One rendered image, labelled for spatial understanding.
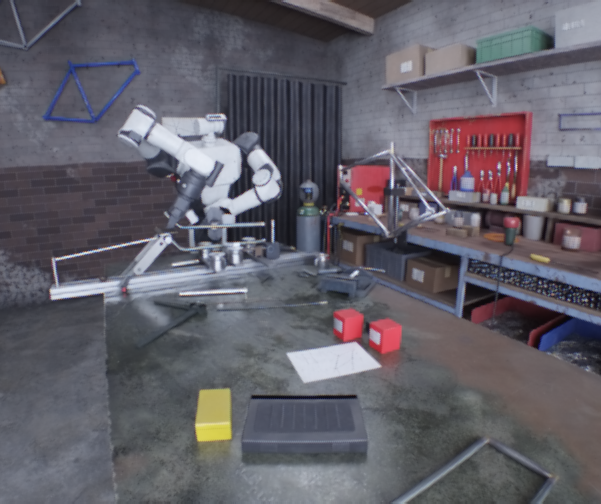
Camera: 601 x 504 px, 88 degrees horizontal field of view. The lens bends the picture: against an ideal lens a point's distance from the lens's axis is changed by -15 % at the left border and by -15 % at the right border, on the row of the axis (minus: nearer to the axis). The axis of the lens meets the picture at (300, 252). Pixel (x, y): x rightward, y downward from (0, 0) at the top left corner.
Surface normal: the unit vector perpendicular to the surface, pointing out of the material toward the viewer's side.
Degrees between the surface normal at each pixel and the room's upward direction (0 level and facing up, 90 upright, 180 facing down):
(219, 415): 0
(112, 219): 90
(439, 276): 92
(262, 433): 0
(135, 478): 0
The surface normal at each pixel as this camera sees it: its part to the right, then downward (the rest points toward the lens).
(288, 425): 0.00, -0.97
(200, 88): 0.48, 0.20
